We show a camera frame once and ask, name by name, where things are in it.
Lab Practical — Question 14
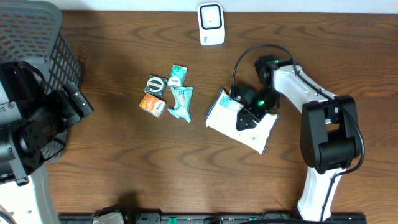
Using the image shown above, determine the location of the white blue snack bag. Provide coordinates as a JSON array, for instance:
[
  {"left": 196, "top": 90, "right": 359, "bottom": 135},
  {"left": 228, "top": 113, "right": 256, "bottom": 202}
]
[{"left": 205, "top": 89, "right": 279, "bottom": 155}]

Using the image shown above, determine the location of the teal snack packet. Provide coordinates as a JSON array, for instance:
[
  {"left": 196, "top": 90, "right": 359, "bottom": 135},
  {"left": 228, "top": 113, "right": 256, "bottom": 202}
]
[{"left": 168, "top": 87, "right": 193, "bottom": 123}]

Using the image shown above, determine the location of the teal white drink carton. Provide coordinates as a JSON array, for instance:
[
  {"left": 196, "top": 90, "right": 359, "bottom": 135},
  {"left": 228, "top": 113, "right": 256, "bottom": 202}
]
[{"left": 167, "top": 65, "right": 188, "bottom": 88}]

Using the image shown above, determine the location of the orange juice carton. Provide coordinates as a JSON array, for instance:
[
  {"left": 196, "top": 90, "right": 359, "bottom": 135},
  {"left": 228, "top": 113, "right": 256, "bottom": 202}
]
[{"left": 139, "top": 93, "right": 166, "bottom": 117}]

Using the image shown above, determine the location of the dark green round-label packet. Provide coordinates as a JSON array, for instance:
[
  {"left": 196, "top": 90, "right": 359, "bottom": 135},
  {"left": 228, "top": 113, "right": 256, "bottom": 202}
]
[{"left": 144, "top": 75, "right": 167, "bottom": 98}]

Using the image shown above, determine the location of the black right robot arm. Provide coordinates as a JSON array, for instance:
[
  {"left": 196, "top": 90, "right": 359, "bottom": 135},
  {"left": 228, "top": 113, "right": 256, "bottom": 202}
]
[{"left": 230, "top": 55, "right": 364, "bottom": 222}]

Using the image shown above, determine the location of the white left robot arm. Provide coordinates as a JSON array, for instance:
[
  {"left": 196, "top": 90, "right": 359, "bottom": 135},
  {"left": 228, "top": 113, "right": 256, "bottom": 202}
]
[{"left": 1, "top": 61, "right": 94, "bottom": 223}]

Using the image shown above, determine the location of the white barcode scanner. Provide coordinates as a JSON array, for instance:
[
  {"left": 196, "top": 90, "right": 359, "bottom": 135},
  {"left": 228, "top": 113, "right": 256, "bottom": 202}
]
[{"left": 197, "top": 2, "right": 226, "bottom": 46}]

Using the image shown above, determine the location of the grey plastic mesh basket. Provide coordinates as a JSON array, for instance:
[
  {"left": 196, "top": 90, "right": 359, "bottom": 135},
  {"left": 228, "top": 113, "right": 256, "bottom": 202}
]
[{"left": 1, "top": 1, "right": 82, "bottom": 163}]

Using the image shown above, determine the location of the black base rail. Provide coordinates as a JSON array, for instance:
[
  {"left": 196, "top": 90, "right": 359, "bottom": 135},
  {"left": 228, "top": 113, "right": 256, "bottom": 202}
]
[{"left": 58, "top": 212, "right": 368, "bottom": 224}]

